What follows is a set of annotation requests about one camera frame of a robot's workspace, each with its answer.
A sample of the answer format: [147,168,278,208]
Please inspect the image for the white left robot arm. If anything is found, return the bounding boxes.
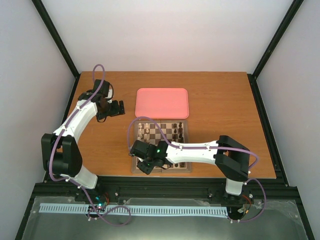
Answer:
[41,79,125,202]

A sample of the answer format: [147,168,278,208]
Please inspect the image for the right black corner post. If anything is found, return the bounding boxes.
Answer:
[252,0,305,76]

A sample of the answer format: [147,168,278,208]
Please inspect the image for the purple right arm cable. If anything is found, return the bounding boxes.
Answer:
[126,116,267,224]

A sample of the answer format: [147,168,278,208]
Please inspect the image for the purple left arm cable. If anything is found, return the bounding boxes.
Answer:
[48,64,132,226]

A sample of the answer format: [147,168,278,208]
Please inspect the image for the black aluminium frame rail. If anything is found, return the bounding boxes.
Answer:
[29,176,302,207]

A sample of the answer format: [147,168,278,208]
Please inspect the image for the wooden chess board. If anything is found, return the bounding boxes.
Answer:
[132,119,192,174]

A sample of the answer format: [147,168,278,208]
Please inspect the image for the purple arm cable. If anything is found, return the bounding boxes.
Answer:
[126,116,267,224]
[48,64,132,226]

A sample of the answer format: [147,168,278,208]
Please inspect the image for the pink plastic tray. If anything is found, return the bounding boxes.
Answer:
[135,87,189,120]

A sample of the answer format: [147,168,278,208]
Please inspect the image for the left black corner post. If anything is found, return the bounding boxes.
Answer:
[31,0,81,78]

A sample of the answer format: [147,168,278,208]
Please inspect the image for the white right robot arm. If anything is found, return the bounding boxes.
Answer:
[129,135,259,196]

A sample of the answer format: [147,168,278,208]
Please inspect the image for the light blue slotted cable duct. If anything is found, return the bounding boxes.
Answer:
[38,203,228,218]

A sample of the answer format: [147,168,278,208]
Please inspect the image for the black corner post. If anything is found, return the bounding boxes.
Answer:
[252,0,305,76]
[31,0,81,78]

